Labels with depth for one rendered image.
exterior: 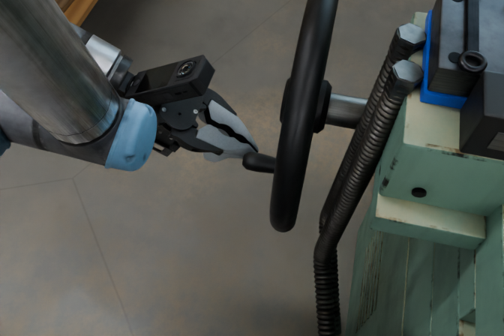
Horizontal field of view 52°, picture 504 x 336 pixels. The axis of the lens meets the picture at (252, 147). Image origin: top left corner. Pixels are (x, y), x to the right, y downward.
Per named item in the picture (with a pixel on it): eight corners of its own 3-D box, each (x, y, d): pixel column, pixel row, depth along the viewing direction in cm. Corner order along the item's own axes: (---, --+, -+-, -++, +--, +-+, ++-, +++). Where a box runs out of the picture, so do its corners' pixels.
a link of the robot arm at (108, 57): (99, 23, 63) (68, 73, 59) (133, 43, 65) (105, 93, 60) (85, 54, 69) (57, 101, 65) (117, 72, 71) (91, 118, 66)
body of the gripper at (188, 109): (190, 117, 75) (112, 75, 72) (214, 91, 68) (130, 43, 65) (170, 161, 71) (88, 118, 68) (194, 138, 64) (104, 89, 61)
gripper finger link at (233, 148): (241, 164, 74) (184, 133, 72) (261, 150, 69) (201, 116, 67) (235, 183, 73) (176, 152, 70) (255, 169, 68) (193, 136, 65)
